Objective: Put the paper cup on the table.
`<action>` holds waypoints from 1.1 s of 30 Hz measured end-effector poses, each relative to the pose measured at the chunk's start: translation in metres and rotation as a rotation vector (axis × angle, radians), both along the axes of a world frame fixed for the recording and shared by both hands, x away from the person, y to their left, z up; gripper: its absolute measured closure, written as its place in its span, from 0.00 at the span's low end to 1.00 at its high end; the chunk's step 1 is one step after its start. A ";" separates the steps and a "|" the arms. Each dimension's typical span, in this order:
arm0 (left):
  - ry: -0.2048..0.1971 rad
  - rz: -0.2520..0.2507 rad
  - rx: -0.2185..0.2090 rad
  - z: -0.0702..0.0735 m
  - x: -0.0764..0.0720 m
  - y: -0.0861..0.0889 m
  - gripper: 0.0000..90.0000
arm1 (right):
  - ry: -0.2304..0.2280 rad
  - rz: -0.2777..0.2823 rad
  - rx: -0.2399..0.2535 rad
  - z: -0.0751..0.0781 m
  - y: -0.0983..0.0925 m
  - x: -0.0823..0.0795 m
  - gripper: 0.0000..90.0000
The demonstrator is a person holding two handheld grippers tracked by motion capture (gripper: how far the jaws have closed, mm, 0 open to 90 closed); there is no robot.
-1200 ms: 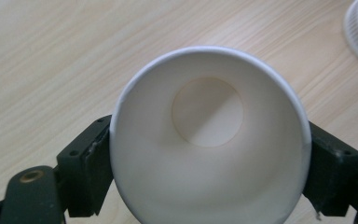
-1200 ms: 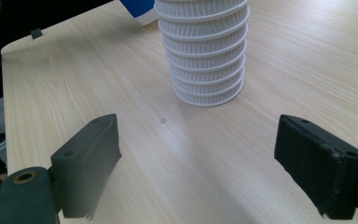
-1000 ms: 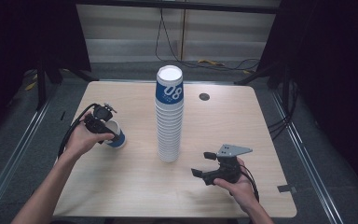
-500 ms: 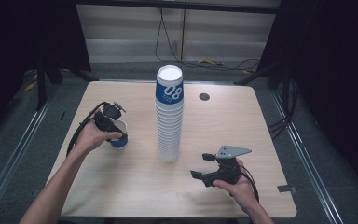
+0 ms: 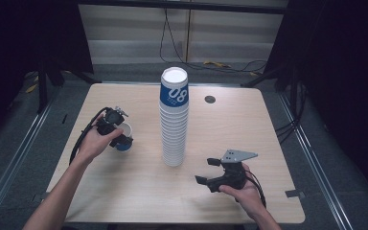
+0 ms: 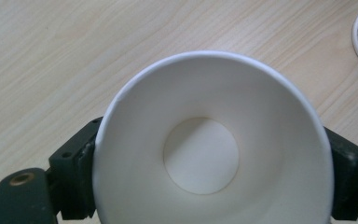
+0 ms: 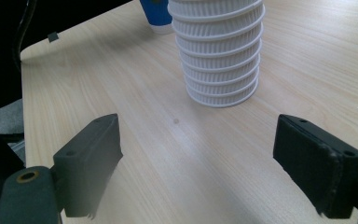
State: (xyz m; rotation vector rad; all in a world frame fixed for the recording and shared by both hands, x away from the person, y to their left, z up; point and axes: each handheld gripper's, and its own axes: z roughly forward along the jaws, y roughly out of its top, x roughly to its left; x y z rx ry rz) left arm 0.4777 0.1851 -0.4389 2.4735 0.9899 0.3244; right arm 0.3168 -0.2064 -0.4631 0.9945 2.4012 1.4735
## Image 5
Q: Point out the grey tape piece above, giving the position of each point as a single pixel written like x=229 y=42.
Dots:
x=294 y=193

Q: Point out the black curtain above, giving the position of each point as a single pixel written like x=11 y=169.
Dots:
x=341 y=80
x=28 y=35

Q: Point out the black metal stand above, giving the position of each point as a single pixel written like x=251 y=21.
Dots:
x=42 y=89
x=262 y=76

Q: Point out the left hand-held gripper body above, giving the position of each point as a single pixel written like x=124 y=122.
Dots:
x=111 y=121

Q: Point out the yellow tape strip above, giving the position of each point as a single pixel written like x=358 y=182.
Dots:
x=216 y=64
x=31 y=88

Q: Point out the person's right hand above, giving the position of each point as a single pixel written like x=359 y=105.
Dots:
x=250 y=196

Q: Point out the black horizontal bar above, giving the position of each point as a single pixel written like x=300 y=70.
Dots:
x=185 y=5

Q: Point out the stack of blue cups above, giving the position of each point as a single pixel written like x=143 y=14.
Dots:
x=173 y=134

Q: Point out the metal floor rail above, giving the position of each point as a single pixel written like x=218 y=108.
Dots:
x=19 y=150
x=313 y=159

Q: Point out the person's left hand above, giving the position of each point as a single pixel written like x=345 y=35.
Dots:
x=94 y=143

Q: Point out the dark round table grommet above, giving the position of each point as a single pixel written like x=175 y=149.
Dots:
x=210 y=99

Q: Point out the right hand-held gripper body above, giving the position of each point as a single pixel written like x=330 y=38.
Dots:
x=231 y=177

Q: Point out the blue white paper cup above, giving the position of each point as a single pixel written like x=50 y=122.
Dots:
x=127 y=129

